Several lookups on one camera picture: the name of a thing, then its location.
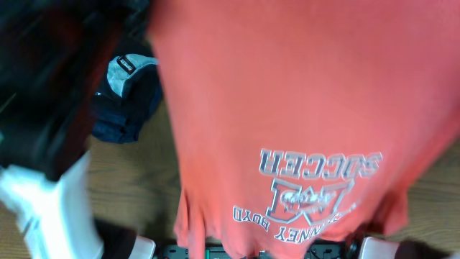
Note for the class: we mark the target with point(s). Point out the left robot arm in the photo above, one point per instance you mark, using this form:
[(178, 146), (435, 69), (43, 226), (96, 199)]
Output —
[(54, 54)]

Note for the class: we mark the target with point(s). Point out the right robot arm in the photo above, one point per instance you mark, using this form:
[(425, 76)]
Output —
[(376, 248)]

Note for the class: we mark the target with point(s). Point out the red soccer t-shirt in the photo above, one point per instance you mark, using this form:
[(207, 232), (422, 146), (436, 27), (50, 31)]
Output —
[(299, 120)]

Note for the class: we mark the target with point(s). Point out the black patterned folded garment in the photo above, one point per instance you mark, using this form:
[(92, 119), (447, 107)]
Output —
[(124, 70)]

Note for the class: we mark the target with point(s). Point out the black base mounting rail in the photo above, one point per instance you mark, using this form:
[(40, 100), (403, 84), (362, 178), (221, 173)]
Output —
[(322, 250)]

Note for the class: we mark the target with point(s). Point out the navy blue folded garment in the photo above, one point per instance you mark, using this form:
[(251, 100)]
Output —
[(120, 120)]

